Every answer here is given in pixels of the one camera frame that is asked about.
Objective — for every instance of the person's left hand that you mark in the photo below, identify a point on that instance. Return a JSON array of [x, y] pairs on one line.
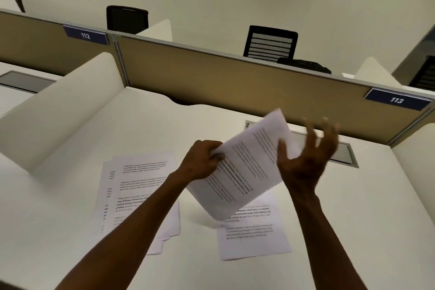
[[198, 160]]

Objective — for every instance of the person's right hand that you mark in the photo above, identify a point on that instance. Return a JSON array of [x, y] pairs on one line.
[[302, 172]]

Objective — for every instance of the person's left fingers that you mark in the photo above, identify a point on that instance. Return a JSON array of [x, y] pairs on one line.
[[217, 154]]

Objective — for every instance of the person's right thumb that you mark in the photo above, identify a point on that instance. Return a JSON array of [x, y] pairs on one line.
[[284, 154]]

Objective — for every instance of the white printed paper sheet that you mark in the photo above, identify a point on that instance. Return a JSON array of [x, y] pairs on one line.
[[244, 167], [255, 235]]

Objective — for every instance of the person's left forearm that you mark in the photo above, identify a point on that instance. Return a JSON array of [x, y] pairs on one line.
[[132, 228]]

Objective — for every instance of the person's right forearm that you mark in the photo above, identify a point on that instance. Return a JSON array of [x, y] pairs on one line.
[[326, 242]]

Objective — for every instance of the long beige desk partition panel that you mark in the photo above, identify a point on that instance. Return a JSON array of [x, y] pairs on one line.
[[258, 86]]

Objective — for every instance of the stack of white printed papers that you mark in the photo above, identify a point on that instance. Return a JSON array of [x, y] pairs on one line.
[[136, 184]]

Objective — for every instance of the black chair armrest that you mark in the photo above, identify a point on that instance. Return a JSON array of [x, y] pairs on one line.
[[304, 64]]

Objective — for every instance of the black mesh-back office chair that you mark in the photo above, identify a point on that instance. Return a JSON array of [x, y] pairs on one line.
[[424, 75], [270, 43]]

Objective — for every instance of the white side divider panel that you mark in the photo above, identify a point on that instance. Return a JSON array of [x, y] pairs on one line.
[[375, 74], [158, 30], [418, 170], [64, 113]]

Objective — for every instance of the blue desk number plate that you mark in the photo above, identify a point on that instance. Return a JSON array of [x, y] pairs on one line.
[[397, 99], [85, 35]]

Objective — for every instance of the black solid-back office chair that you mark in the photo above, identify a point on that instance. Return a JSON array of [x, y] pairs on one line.
[[126, 18]]

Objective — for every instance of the short beige desk partition panel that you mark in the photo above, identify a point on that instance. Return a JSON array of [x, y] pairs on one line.
[[37, 41]]

